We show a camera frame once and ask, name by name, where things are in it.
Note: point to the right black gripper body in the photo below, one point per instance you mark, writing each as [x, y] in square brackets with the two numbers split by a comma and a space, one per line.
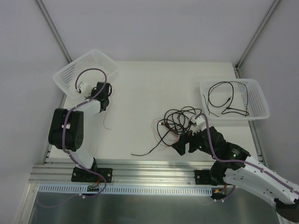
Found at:
[190, 139]

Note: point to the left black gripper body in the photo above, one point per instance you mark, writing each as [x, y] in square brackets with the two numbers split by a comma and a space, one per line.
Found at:
[94, 92]

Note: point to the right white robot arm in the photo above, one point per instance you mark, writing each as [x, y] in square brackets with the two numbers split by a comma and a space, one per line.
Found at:
[235, 166]

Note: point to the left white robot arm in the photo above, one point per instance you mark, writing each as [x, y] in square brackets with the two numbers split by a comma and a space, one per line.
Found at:
[67, 127]

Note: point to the left white plastic basket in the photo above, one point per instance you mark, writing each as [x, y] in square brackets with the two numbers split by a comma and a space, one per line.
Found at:
[92, 67]

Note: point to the white plastic basket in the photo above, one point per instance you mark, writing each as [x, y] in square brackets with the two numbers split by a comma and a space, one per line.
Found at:
[233, 99]
[92, 67]

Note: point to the right white plastic basket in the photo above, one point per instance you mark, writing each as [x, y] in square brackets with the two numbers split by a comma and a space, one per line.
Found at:
[233, 99]

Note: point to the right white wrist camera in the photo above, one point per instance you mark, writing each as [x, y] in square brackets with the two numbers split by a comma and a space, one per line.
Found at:
[197, 122]

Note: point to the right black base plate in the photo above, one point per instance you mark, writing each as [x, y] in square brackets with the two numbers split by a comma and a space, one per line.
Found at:
[203, 177]

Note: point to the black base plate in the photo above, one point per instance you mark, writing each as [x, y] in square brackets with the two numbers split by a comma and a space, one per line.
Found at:
[203, 177]
[81, 175]

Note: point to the white slotted cable duct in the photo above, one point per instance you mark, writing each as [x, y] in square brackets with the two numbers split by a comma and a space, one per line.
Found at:
[125, 190]

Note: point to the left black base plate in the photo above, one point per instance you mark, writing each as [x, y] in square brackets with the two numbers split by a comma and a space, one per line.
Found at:
[81, 175]

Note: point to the left aluminium frame post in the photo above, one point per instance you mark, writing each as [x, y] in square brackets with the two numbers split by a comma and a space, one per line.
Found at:
[49, 21]

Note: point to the aluminium frame post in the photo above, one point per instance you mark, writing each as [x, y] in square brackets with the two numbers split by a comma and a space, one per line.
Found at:
[266, 18]
[49, 21]

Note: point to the aluminium mounting rail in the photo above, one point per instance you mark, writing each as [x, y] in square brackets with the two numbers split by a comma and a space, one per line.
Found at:
[125, 172]

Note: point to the right aluminium frame post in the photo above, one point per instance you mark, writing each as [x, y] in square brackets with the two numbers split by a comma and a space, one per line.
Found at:
[266, 18]

